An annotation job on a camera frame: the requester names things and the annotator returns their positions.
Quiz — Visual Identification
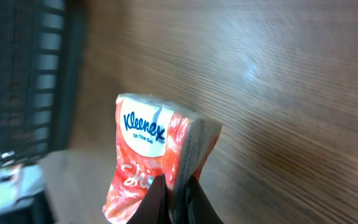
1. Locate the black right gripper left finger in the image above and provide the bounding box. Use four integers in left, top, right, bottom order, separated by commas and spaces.
127, 174, 170, 224

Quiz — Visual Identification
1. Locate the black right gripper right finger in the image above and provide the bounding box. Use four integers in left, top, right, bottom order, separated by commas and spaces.
184, 175, 223, 224

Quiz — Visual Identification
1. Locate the red snack packet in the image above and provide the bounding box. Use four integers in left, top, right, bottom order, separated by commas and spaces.
103, 93, 222, 223

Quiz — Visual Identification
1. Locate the grey plastic shopping basket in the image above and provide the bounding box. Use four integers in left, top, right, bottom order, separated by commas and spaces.
0, 0, 86, 161

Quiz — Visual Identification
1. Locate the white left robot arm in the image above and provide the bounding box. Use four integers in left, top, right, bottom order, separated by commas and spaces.
0, 164, 57, 224

